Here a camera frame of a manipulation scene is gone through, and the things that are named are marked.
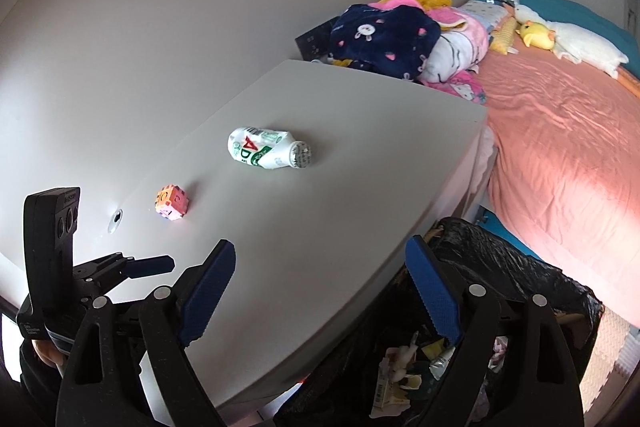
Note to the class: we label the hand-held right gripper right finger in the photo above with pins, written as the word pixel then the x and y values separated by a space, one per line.
pixel 432 292

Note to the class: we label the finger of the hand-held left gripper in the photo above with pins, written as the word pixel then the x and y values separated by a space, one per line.
pixel 152 265

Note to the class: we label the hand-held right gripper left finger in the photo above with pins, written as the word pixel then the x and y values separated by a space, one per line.
pixel 210 292

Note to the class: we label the trash bin with black bag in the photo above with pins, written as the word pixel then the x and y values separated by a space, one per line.
pixel 500 267

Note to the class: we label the white and green plastic bottle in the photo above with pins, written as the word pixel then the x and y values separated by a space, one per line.
pixel 260 147

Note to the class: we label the person's left hand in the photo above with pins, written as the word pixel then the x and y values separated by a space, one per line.
pixel 47 352

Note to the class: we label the pink and orange toy cube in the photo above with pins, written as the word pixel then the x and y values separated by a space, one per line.
pixel 172 204

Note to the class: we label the beige foam floor mat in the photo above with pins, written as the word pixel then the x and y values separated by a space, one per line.
pixel 612 347

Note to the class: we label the pink bed sheet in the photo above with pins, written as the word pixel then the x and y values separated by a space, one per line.
pixel 550 132

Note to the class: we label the pink and white blanket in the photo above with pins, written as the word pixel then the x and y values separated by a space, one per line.
pixel 457 52

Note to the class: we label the navy printed fleece blanket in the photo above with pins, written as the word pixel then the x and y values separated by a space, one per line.
pixel 385 37

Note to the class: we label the yellow long pillow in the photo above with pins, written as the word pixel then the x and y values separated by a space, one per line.
pixel 502 36

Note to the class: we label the black socket panel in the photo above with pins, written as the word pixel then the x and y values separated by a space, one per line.
pixel 312 42

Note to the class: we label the yellow duck plush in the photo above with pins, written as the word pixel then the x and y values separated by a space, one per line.
pixel 537 37

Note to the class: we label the light checked pillow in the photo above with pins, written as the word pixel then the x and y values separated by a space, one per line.
pixel 482 14

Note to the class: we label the pink fluffy cloth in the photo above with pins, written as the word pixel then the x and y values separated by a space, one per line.
pixel 397 2

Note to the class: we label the white goose plush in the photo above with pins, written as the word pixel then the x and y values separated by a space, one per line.
pixel 585 39

